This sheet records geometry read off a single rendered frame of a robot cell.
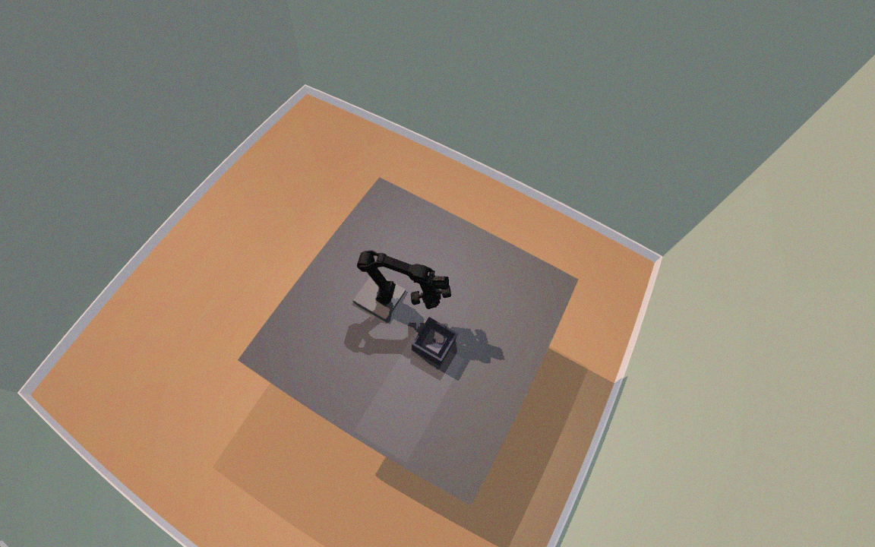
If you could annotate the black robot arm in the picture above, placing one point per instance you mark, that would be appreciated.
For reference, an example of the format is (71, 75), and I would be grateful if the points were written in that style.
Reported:
(416, 272)

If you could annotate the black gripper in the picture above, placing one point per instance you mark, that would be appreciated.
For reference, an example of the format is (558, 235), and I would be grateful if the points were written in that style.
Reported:
(415, 295)

